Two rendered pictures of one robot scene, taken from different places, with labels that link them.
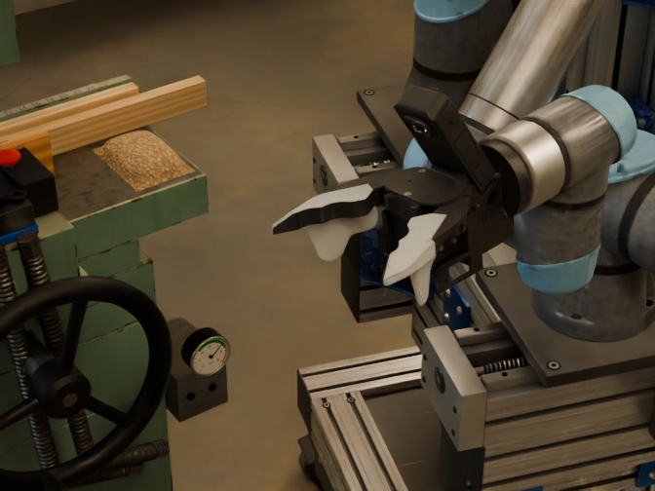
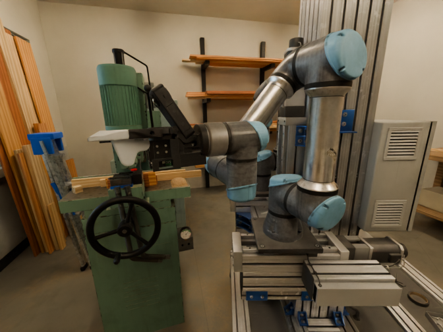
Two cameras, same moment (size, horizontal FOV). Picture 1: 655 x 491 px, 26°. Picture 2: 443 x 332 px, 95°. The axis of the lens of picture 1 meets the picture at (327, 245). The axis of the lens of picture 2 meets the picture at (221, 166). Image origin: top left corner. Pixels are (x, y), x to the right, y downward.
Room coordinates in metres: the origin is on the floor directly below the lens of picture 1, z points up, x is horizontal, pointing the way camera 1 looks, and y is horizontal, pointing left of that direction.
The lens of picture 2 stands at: (0.64, -0.32, 1.27)
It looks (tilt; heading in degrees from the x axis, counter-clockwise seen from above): 14 degrees down; 18
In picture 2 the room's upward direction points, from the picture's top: 1 degrees counter-clockwise
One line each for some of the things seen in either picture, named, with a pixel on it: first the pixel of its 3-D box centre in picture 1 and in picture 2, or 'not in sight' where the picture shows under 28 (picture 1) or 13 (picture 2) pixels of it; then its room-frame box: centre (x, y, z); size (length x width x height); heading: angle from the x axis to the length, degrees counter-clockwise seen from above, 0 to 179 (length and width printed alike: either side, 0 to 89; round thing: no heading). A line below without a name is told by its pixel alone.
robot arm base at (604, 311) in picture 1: (597, 271); (283, 219); (1.39, -0.33, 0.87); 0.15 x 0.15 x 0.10
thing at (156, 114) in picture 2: not in sight; (154, 122); (1.78, 0.50, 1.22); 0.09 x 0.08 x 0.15; 35
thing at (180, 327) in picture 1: (182, 367); (184, 238); (1.55, 0.20, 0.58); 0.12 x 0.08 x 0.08; 35
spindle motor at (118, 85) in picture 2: not in sight; (120, 100); (1.52, 0.50, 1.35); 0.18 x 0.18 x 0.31
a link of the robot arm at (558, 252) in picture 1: (546, 223); (238, 176); (1.13, -0.21, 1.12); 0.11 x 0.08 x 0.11; 43
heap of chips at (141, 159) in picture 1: (141, 151); (178, 180); (1.59, 0.24, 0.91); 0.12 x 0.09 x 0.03; 35
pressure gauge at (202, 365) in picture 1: (204, 355); (185, 234); (1.50, 0.17, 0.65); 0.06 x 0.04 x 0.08; 125
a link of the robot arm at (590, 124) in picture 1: (571, 141); (242, 138); (1.11, -0.22, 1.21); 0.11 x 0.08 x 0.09; 133
